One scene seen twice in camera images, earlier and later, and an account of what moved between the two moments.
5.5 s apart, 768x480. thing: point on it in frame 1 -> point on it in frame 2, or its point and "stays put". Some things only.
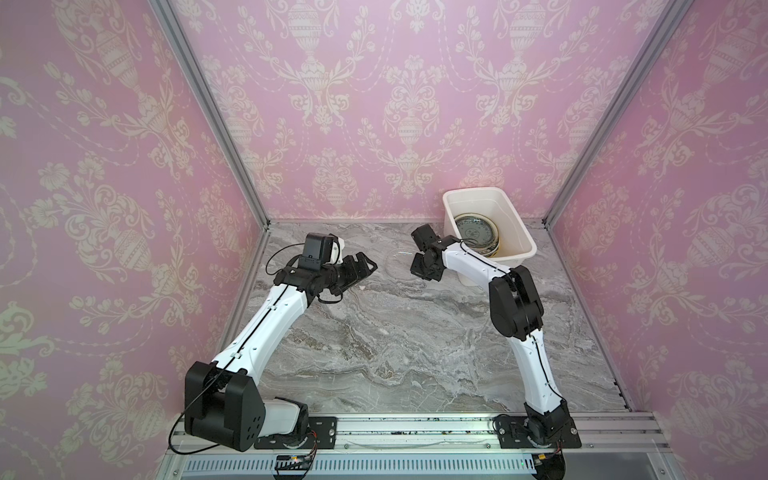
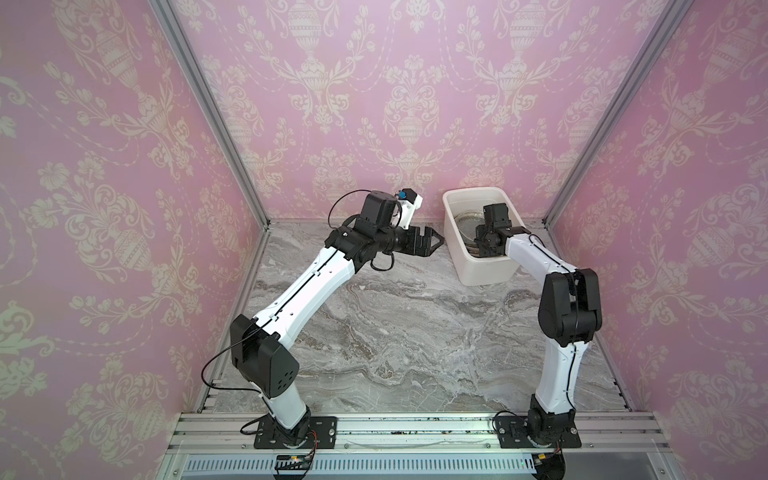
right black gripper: (427, 250) -> (486, 241)
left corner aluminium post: (207, 95) stays put
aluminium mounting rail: (613, 446) stays put
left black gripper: (355, 275) -> (424, 247)
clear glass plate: (398, 264) -> (467, 223)
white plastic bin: (515, 242) stays put
